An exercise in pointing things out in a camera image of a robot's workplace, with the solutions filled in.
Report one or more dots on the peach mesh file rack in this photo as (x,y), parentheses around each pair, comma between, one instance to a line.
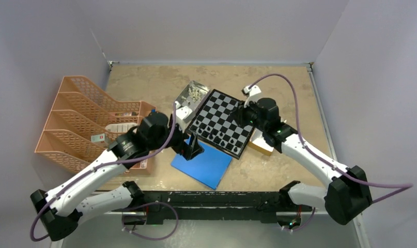
(75,116)

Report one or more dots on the black chess knight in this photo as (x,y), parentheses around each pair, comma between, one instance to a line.
(229,147)

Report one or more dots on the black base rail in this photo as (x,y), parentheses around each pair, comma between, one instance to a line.
(265,207)

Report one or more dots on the black chess queen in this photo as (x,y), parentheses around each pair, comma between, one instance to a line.
(217,140)

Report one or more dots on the black white chessboard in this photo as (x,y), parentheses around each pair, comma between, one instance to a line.
(215,112)

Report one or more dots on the peach desk organizer tray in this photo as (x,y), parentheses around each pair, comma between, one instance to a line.
(121,116)

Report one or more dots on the blue mat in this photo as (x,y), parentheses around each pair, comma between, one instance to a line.
(207,168)

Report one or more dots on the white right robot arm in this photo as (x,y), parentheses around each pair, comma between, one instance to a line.
(344,194)

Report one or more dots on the white chess pieces pile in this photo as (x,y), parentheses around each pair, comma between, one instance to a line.
(194,94)

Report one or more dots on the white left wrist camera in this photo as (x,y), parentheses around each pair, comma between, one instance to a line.
(183,115)

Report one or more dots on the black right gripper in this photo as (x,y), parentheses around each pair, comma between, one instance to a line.
(240,114)

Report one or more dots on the pink tin with white pieces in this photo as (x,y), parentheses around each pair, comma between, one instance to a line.
(197,105)

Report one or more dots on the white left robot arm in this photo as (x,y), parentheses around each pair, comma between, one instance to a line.
(61,210)

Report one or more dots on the yellow tin with black pieces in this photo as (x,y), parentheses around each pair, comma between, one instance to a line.
(258,143)

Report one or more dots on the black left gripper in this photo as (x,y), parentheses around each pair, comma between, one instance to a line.
(183,148)

